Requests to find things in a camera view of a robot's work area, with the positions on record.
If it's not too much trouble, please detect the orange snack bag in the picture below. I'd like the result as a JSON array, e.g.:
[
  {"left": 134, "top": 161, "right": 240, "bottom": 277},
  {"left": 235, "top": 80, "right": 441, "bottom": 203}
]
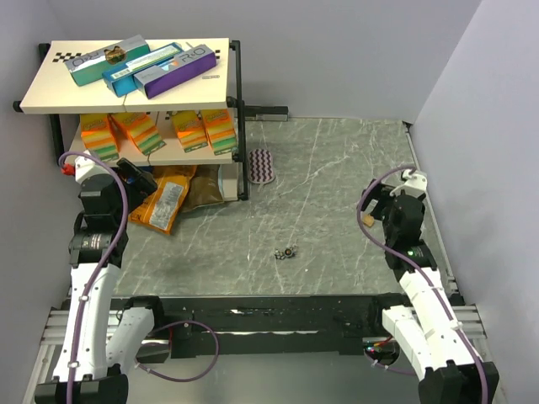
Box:
[{"left": 129, "top": 165, "right": 197, "bottom": 235}]

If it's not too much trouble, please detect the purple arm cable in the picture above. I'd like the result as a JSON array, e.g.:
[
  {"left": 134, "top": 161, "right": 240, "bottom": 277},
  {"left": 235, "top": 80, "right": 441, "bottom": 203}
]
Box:
[
  {"left": 355, "top": 167, "right": 489, "bottom": 404},
  {"left": 57, "top": 151, "right": 220, "bottom": 404}
]

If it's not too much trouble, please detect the orange green sponge pack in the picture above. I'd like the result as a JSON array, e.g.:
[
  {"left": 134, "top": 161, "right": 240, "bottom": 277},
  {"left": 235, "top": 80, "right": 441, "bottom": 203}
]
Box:
[
  {"left": 80, "top": 114, "right": 119, "bottom": 162},
  {"left": 200, "top": 109, "right": 237, "bottom": 155},
  {"left": 171, "top": 110, "right": 208, "bottom": 152},
  {"left": 110, "top": 112, "right": 166, "bottom": 156}
]

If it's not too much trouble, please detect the purple wavy scrub pad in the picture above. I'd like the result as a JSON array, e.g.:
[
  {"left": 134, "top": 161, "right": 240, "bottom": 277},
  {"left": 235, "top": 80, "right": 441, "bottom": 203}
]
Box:
[{"left": 248, "top": 148, "right": 275, "bottom": 184}]

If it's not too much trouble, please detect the brown snack bag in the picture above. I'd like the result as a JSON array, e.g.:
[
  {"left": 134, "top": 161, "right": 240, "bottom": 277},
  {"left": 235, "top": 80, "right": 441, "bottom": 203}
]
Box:
[{"left": 180, "top": 165, "right": 224, "bottom": 213}]

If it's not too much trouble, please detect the purple grey R+O box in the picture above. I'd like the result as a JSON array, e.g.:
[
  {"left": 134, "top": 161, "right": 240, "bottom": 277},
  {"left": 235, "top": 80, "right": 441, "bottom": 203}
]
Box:
[{"left": 134, "top": 45, "right": 217, "bottom": 99}]

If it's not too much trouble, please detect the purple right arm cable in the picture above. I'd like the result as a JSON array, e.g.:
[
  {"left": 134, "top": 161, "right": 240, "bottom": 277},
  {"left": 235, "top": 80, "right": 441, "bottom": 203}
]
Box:
[{"left": 355, "top": 167, "right": 489, "bottom": 404}]

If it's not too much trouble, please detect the small key bunch on table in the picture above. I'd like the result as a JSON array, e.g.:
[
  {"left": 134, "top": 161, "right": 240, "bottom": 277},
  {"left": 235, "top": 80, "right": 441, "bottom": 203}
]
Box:
[{"left": 274, "top": 242, "right": 297, "bottom": 260}]

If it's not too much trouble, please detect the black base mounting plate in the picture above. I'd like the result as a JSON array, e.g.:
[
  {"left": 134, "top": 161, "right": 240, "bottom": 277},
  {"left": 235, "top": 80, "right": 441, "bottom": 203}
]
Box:
[{"left": 109, "top": 294, "right": 405, "bottom": 359}]

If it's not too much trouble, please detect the black bracket at back wall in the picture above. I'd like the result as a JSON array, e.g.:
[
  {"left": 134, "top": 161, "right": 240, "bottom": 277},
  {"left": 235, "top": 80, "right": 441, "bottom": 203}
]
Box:
[{"left": 244, "top": 105, "right": 289, "bottom": 122}]

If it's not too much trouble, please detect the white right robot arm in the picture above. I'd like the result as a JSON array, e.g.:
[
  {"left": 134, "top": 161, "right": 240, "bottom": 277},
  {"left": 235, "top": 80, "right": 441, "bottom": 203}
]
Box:
[{"left": 356, "top": 165, "right": 499, "bottom": 403}]

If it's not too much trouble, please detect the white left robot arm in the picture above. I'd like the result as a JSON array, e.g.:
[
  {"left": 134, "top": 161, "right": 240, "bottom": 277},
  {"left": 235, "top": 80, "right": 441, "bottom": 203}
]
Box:
[{"left": 34, "top": 151, "right": 167, "bottom": 403}]

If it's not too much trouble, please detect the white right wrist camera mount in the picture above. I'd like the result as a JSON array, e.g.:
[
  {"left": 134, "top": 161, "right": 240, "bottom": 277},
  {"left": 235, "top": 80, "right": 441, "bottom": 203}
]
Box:
[{"left": 390, "top": 169, "right": 428, "bottom": 199}]

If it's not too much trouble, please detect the aluminium rail frame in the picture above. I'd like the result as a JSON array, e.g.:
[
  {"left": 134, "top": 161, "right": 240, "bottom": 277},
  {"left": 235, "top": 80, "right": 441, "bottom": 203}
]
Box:
[{"left": 23, "top": 294, "right": 486, "bottom": 403}]

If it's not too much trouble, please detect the blue carton box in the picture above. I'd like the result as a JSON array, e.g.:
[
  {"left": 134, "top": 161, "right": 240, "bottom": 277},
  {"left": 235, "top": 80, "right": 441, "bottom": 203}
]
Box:
[{"left": 102, "top": 42, "right": 183, "bottom": 97}]

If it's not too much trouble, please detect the brass padlock short shackle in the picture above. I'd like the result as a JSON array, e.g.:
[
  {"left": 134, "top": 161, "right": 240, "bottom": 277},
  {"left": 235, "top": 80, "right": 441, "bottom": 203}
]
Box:
[{"left": 362, "top": 214, "right": 375, "bottom": 227}]

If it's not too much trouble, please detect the teal grey R+O box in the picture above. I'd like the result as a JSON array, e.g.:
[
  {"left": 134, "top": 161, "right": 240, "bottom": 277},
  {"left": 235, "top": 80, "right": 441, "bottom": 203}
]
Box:
[{"left": 64, "top": 35, "right": 150, "bottom": 87}]

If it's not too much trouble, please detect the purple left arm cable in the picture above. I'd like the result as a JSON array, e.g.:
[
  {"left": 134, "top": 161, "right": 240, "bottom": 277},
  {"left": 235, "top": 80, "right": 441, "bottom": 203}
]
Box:
[{"left": 57, "top": 151, "right": 220, "bottom": 404}]

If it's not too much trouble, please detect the black frame shelf rack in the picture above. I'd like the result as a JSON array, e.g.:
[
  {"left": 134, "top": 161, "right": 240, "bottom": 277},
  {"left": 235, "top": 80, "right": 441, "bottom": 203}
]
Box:
[{"left": 13, "top": 38, "right": 249, "bottom": 201}]

